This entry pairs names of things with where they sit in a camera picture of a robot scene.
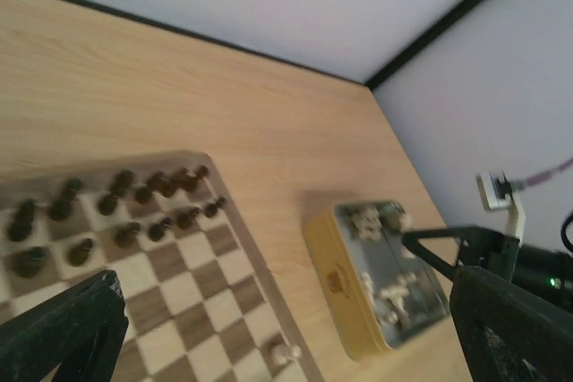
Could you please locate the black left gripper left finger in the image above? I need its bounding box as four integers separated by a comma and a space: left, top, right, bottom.
1, 269, 128, 381

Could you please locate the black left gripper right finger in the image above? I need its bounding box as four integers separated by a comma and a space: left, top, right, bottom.
449, 267, 572, 381

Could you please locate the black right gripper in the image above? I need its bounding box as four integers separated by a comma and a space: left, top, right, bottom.
401, 225, 520, 281

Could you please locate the light chess pawn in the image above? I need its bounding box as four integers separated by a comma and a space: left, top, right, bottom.
270, 343, 302, 366

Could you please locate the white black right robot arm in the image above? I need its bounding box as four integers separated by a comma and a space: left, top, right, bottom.
402, 225, 572, 307

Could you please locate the light chess piece in tin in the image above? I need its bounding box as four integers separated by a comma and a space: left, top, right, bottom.
360, 272, 418, 330
351, 206, 383, 242

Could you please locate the dark chess piece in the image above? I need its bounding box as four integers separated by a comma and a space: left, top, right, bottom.
114, 222, 141, 249
133, 171, 166, 205
181, 165, 210, 192
148, 216, 173, 242
48, 177, 83, 221
175, 206, 201, 230
203, 197, 227, 218
7, 199, 37, 242
158, 167, 189, 199
98, 169, 135, 216
12, 246, 48, 278
66, 238, 94, 267

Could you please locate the wooden chess board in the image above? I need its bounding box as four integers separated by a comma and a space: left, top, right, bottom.
1, 151, 322, 381

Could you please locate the gold metal tin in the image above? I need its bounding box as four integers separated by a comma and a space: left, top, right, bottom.
303, 200, 449, 361

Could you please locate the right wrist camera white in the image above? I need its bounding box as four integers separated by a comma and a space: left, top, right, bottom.
475, 172, 526, 242

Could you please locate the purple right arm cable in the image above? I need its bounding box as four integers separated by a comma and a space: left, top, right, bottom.
514, 156, 573, 189

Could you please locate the black frame post right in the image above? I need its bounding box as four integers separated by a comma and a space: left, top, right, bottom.
364, 0, 486, 90

